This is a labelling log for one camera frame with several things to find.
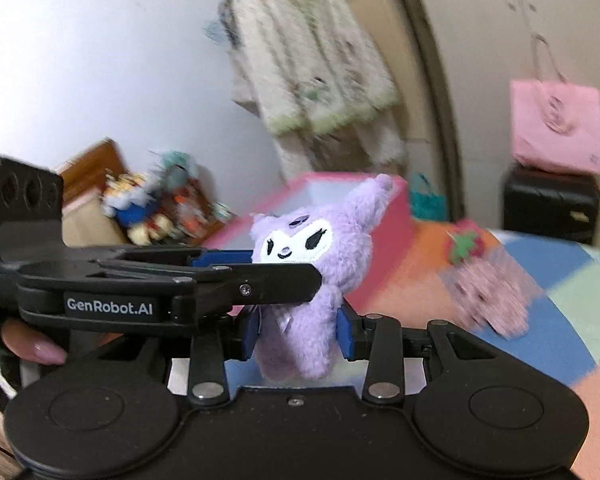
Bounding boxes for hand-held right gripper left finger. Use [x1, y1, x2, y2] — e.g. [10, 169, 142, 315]
[130, 305, 262, 408]

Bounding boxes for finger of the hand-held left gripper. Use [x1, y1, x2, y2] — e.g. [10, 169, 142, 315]
[170, 262, 324, 324]
[97, 246, 255, 281]

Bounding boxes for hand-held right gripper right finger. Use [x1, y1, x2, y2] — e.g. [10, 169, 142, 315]
[337, 304, 482, 404]

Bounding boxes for purple plush toy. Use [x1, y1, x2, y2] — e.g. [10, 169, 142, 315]
[250, 173, 396, 382]

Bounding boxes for pink cardboard box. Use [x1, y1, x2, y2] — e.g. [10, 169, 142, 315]
[200, 170, 414, 322]

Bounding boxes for person's left hand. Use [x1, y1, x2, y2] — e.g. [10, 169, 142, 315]
[0, 320, 69, 367]

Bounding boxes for woven basket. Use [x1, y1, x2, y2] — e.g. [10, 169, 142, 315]
[170, 185, 217, 239]

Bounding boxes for blue bin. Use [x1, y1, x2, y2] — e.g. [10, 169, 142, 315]
[114, 204, 154, 227]

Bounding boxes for wooden headboard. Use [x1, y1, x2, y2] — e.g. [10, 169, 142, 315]
[54, 137, 132, 247]

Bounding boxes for white printed plastic bag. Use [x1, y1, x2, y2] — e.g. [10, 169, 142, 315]
[150, 150, 202, 187]

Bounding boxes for red green plush toy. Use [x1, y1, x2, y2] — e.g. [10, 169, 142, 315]
[445, 220, 482, 267]

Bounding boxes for pink floral plush toy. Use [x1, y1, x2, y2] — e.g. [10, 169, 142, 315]
[439, 245, 537, 337]

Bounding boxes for teal bag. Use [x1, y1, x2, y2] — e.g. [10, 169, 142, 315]
[408, 172, 450, 222]

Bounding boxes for beige tote bag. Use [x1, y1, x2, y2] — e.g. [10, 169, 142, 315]
[230, 74, 267, 117]

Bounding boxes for patchwork blanket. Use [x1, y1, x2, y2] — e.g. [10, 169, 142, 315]
[360, 217, 600, 463]

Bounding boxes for cream fluffy cardigan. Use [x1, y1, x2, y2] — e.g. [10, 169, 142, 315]
[220, 0, 399, 137]

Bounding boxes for black suitcase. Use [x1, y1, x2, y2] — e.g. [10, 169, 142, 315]
[502, 164, 600, 247]

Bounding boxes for pink tote bag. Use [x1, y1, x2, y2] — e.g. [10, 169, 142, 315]
[509, 35, 600, 177]

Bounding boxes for beige wardrobe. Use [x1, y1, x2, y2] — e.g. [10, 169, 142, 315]
[385, 0, 600, 248]

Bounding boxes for blue wire hangers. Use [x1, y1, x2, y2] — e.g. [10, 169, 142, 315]
[202, 19, 232, 47]

